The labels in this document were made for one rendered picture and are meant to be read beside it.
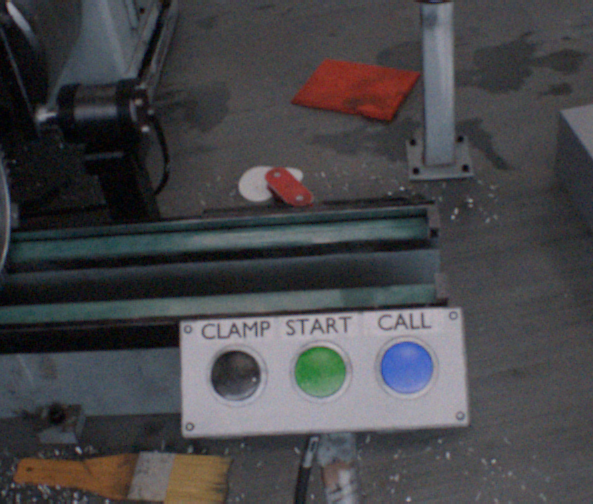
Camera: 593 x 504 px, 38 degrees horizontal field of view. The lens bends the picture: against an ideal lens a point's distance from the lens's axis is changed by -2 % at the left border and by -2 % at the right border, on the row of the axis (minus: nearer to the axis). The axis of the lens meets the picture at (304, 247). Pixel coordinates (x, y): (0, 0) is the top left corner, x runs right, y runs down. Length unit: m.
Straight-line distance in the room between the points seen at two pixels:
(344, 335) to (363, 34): 0.90
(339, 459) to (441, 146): 0.55
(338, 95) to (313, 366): 0.75
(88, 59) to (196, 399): 0.75
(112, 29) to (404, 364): 0.77
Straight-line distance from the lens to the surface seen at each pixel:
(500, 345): 0.87
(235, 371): 0.51
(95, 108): 0.85
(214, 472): 0.79
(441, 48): 0.98
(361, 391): 0.51
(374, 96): 1.20
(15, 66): 0.85
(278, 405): 0.51
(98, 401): 0.85
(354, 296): 0.75
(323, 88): 1.23
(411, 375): 0.50
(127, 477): 0.81
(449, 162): 1.07
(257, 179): 1.08
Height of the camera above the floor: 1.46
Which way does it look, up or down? 42 degrees down
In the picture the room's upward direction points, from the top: 9 degrees counter-clockwise
